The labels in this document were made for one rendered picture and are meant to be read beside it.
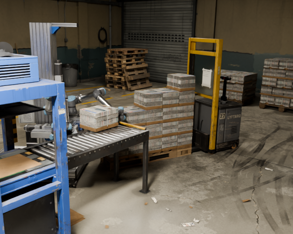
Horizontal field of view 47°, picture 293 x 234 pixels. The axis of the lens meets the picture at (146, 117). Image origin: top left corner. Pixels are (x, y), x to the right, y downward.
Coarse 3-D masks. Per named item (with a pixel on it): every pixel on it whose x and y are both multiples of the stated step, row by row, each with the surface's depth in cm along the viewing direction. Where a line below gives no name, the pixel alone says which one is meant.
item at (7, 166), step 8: (0, 160) 302; (8, 160) 302; (16, 160) 302; (24, 160) 303; (32, 160) 303; (0, 168) 285; (8, 168) 285; (16, 168) 285; (24, 168) 286; (0, 176) 269
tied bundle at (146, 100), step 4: (136, 92) 504; (136, 96) 505; (140, 96) 493; (144, 96) 483; (148, 96) 481; (152, 96) 485; (156, 96) 488; (160, 96) 492; (136, 100) 506; (140, 100) 495; (144, 100) 484; (148, 100) 483; (152, 100) 487; (156, 100) 490; (160, 100) 494; (140, 104) 496; (144, 104) 487; (148, 104) 484; (152, 104) 488; (156, 104) 491; (160, 104) 495
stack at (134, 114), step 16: (128, 112) 472; (144, 112) 484; (160, 112) 499; (176, 112) 514; (160, 128) 505; (176, 128) 520; (160, 144) 511; (176, 144) 528; (128, 160) 489; (160, 160) 519
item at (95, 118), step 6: (84, 108) 402; (90, 108) 404; (84, 114) 393; (90, 114) 386; (96, 114) 382; (102, 114) 389; (84, 120) 396; (90, 120) 389; (96, 120) 384; (102, 120) 391; (90, 126) 391; (96, 126) 386; (102, 126) 394
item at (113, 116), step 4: (104, 108) 406; (108, 108) 406; (112, 108) 406; (116, 108) 408; (112, 112) 401; (116, 112) 407; (112, 116) 403; (116, 116) 408; (112, 120) 405; (116, 120) 411
